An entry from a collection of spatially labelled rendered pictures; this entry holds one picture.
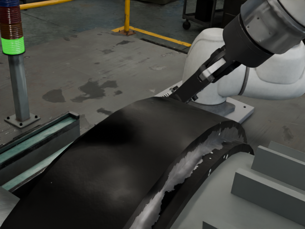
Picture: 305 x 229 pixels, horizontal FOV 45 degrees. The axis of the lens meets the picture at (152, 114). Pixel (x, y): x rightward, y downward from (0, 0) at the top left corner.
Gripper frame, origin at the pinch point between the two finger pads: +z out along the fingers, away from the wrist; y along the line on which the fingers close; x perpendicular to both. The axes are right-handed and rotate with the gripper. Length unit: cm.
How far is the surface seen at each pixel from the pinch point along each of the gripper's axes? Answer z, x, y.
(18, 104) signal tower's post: 57, -31, -12
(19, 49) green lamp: 42, -40, -13
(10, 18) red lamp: 35, -46, -12
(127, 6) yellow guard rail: 207, -137, -303
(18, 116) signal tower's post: 61, -29, -12
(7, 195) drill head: 2.0, -2.6, 31.8
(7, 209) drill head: -1.6, -0.8, 34.3
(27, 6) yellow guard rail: 191, -154, -164
